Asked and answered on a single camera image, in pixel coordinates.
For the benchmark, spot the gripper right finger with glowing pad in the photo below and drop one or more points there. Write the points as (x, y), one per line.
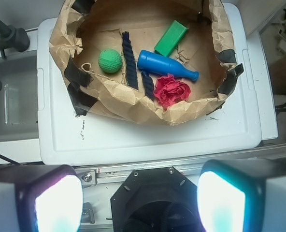
(243, 195)

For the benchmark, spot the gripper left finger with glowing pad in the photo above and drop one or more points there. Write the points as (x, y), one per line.
(40, 198)

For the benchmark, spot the green rectangular block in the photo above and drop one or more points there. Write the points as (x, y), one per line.
(170, 39)

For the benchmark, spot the clear plastic bin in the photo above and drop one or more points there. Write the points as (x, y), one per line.
(18, 97)

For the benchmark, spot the red crumpled paper flower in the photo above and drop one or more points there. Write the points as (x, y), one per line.
(169, 91)

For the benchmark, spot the green dimpled ball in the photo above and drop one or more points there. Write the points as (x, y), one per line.
(110, 61)

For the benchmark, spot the blue plastic bottle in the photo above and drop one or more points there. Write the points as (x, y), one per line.
(158, 64)

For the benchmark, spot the brown paper bag tray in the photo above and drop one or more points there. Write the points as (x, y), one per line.
(85, 27)

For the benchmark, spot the metal corner bracket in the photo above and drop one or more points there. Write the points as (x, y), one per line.
(87, 214)

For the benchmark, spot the black octagonal mount plate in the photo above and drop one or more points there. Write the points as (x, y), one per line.
(156, 200)

